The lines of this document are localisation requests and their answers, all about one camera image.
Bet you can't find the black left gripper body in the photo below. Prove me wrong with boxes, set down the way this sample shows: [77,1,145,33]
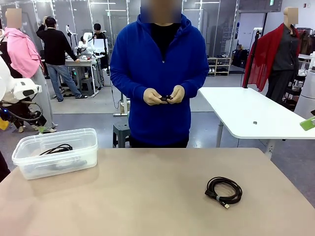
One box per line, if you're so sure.
[25,110,48,128]

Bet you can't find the black power cable with plug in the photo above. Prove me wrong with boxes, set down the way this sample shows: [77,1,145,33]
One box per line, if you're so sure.
[24,158,89,174]

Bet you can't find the black USB cable grey tie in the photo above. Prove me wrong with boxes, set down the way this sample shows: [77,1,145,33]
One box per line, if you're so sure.
[204,176,243,210]

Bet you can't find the person's right forearm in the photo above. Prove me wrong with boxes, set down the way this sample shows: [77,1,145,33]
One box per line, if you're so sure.
[110,71,150,101]

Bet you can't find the person's left forearm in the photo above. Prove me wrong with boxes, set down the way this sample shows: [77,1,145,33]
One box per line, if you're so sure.
[182,70,210,99]

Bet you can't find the person's right hand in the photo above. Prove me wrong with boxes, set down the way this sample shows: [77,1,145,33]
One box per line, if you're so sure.
[143,88,168,106]

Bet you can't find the person's left hand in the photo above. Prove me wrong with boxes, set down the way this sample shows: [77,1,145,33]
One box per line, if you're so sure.
[168,85,186,104]

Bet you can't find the white cylindrical machine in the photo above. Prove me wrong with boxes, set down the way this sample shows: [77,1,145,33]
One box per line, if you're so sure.
[294,51,315,119]

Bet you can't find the clear plastic storage container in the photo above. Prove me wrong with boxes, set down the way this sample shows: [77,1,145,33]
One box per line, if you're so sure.
[11,127,99,180]

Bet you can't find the grey plastic stool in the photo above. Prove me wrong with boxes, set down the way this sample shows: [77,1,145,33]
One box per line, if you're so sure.
[112,121,131,148]
[80,78,95,96]

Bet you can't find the large white table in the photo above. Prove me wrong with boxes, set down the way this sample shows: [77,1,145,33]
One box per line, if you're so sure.
[198,87,315,158]

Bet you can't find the mannequin in pink jacket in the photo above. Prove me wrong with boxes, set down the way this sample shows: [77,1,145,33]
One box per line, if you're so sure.
[3,8,59,133]

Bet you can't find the mannequin in grey shirt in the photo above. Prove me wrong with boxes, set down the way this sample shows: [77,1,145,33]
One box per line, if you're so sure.
[265,7,302,104]

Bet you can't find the grey background workbench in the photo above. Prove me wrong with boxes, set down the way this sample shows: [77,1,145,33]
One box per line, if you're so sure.
[41,56,105,96]

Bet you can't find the man in black sweater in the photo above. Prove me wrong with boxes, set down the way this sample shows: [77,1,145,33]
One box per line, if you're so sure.
[36,16,89,103]

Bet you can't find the brown garments on rack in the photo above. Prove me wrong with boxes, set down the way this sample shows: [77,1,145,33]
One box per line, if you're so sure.
[296,27,315,55]

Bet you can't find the red shawl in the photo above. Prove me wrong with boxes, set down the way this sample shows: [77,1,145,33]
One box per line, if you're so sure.
[242,24,301,92]

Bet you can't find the small white background robot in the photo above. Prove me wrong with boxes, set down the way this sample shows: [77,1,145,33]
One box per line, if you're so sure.
[77,31,96,56]

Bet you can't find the black backpack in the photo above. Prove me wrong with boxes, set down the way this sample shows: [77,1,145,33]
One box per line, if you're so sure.
[232,49,249,69]

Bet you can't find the black tripod stand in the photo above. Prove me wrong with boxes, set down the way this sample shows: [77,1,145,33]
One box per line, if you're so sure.
[243,28,262,89]

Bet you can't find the wooden shoe shelf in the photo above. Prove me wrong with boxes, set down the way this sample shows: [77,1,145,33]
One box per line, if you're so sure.
[208,58,232,76]

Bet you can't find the dark-haired background person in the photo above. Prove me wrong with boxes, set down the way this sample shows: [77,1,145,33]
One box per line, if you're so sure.
[93,23,109,69]

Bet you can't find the person in blue hoodie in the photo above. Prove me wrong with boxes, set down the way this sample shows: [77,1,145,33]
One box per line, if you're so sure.
[109,9,210,148]

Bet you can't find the black corrugated cable hose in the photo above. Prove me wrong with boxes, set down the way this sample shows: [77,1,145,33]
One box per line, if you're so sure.
[0,101,44,123]

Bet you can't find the black camera tripod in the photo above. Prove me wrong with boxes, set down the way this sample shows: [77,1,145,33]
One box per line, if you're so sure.
[101,30,111,74]

